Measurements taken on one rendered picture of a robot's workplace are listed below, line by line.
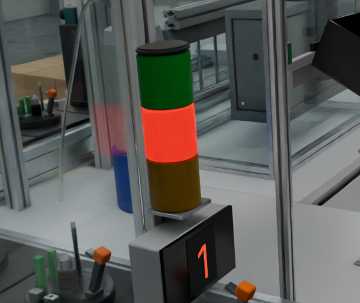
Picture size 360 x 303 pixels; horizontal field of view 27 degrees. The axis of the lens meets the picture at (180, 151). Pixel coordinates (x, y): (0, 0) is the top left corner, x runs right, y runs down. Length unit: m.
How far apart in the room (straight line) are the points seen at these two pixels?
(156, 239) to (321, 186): 1.22
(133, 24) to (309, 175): 1.32
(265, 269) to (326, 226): 0.24
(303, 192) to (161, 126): 1.20
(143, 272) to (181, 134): 0.13
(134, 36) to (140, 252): 0.20
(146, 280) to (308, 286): 0.74
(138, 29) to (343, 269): 0.89
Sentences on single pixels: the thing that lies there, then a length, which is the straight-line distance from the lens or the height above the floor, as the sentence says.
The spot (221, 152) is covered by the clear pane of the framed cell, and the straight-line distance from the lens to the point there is 2.02.
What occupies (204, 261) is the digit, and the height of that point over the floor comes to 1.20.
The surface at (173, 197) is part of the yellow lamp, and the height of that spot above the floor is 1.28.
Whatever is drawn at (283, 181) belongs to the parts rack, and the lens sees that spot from 1.12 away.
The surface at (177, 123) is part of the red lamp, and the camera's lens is 0.69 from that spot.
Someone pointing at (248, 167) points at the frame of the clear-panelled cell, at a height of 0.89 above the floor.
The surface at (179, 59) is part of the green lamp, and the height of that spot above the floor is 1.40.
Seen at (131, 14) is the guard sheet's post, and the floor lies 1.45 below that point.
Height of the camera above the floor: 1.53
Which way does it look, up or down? 18 degrees down
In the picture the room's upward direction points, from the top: 5 degrees counter-clockwise
